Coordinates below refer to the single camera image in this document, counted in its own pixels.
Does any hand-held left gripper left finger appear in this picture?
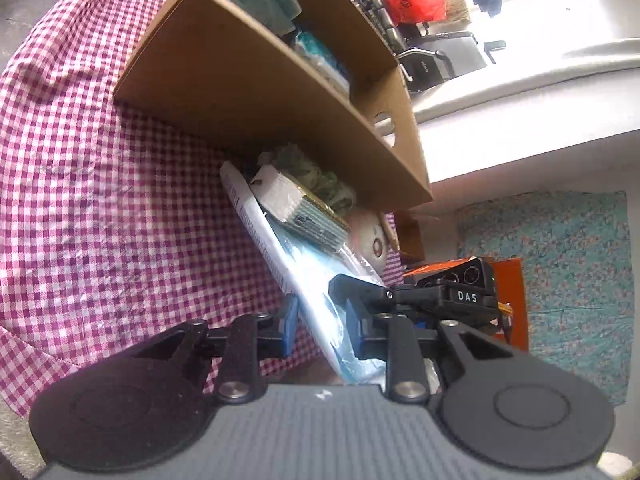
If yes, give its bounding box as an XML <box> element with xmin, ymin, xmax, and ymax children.
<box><xmin>132</xmin><ymin>295</ymin><xmax>302</xmax><ymax>406</ymax></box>

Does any gold white tissue pack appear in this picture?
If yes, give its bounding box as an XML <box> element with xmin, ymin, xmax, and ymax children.
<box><xmin>250</xmin><ymin>164</ymin><xmax>351</xmax><ymax>251</ymax></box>

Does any purple checkered tablecloth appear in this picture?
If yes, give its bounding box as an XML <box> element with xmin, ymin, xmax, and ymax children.
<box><xmin>0</xmin><ymin>0</ymin><xmax>406</xmax><ymax>418</ymax></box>

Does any red plastic bag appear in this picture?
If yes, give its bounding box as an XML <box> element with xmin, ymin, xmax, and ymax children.
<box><xmin>381</xmin><ymin>0</ymin><xmax>447</xmax><ymax>25</ymax></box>

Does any small cardboard box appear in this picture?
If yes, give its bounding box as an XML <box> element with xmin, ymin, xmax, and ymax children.
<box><xmin>392</xmin><ymin>210</ymin><xmax>426</xmax><ymax>261</ymax></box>

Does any cotton swab pack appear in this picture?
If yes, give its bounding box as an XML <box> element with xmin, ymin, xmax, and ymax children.
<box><xmin>265</xmin><ymin>212</ymin><xmax>401</xmax><ymax>386</ymax></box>

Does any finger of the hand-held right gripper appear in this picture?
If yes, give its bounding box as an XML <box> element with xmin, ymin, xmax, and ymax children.
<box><xmin>328</xmin><ymin>273</ymin><xmax>401</xmax><ymax>307</ymax></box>

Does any pink plush toy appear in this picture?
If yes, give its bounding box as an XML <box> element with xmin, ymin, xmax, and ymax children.
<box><xmin>345</xmin><ymin>207</ymin><xmax>393</xmax><ymax>281</ymax></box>

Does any white plastic bag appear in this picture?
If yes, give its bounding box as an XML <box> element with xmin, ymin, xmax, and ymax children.
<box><xmin>292</xmin><ymin>30</ymin><xmax>351</xmax><ymax>96</ymax></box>

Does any green white tie-dye cloth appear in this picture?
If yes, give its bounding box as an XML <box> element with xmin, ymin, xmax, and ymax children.
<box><xmin>257</xmin><ymin>145</ymin><xmax>357</xmax><ymax>211</ymax></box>

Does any teal floral cloth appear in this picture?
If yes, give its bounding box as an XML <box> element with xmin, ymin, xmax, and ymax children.
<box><xmin>455</xmin><ymin>190</ymin><xmax>628</xmax><ymax>406</ymax></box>

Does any orange product box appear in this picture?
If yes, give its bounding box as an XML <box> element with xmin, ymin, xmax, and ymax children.
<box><xmin>402</xmin><ymin>256</ymin><xmax>529</xmax><ymax>352</ymax></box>

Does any brown cardboard box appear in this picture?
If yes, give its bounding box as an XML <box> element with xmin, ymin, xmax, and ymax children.
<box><xmin>112</xmin><ymin>0</ymin><xmax>433</xmax><ymax>211</ymax></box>

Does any white fluffy mat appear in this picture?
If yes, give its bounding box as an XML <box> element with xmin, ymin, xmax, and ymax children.
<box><xmin>0</xmin><ymin>395</ymin><xmax>43</xmax><ymax>468</ymax></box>

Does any black wheelchair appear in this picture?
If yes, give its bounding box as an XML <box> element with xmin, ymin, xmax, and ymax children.
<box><xmin>350</xmin><ymin>0</ymin><xmax>508</xmax><ymax>93</ymax></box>

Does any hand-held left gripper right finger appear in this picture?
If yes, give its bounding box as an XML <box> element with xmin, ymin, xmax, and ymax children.
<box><xmin>345</xmin><ymin>299</ymin><xmax>522</xmax><ymax>406</ymax></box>

